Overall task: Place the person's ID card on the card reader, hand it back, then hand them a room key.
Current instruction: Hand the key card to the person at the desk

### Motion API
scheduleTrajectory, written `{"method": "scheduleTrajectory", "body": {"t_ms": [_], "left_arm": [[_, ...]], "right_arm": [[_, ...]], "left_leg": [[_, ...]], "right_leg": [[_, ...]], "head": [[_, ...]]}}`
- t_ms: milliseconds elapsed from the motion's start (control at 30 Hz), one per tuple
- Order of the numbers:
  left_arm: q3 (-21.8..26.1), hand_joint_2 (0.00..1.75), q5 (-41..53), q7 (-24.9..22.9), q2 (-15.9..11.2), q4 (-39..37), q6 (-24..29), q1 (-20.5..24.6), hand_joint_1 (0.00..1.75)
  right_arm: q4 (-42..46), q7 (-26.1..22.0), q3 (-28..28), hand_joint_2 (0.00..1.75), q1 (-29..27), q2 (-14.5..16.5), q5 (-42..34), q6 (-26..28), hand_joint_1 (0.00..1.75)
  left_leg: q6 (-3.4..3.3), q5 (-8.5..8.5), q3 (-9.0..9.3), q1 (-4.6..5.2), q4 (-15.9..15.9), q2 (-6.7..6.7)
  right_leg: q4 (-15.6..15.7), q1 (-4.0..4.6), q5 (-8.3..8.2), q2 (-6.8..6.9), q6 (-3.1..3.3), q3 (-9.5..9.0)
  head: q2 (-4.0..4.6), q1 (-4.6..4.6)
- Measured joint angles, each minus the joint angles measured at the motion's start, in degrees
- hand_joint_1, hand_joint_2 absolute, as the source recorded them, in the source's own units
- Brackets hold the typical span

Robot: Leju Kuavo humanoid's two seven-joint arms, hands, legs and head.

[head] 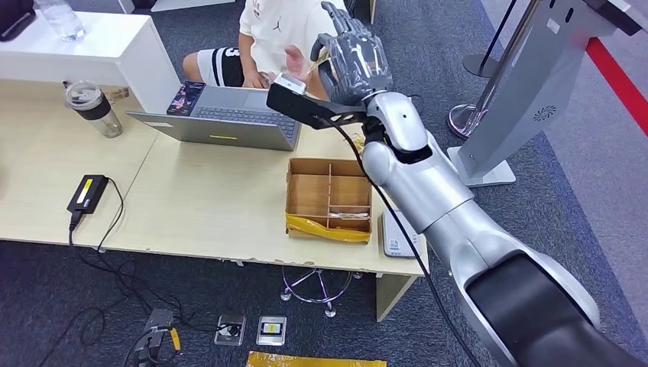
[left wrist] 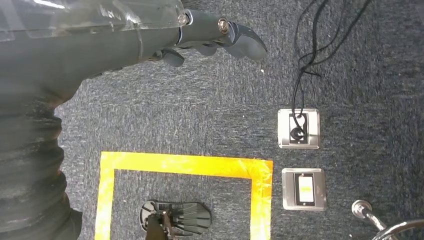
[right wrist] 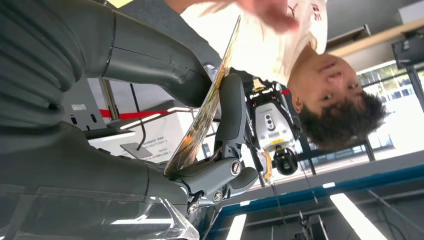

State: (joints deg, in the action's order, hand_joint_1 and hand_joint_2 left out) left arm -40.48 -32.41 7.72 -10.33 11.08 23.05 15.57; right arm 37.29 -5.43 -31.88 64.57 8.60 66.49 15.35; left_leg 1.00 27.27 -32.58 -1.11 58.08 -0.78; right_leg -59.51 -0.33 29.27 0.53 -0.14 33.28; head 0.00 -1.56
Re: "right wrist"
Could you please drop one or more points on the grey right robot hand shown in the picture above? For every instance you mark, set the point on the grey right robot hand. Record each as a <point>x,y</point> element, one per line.
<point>82,172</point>

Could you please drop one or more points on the person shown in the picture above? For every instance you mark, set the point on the person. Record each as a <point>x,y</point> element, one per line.
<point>265,56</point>

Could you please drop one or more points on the grey kiosk stand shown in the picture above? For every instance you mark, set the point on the grey kiosk stand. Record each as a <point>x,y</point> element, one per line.
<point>82,99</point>

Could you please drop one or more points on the red barrier belt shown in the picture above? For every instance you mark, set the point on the red barrier belt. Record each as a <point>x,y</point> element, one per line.
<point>132,115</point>

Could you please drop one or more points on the white sign board with text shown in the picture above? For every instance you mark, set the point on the white sign board with text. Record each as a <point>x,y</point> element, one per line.
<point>159,139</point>

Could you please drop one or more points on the light wooden shelf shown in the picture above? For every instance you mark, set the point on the light wooden shelf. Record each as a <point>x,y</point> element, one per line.
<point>371,39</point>

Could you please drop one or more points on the black monitor on pole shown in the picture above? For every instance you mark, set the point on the black monitor on pole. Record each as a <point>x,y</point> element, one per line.
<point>409,49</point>

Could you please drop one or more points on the table with black legs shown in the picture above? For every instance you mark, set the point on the table with black legs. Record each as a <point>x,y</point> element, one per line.
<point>331,153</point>

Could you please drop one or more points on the ceiling light panel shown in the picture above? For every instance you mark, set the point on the ceiling light panel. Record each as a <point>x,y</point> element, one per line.
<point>236,228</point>
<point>354,215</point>
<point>328,185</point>

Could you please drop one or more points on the grey base plate stand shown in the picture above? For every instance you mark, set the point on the grey base plate stand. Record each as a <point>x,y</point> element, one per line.
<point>136,150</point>

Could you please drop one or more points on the chrome stanchion post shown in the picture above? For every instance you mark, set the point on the chrome stanchion post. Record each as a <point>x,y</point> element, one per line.
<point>108,96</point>

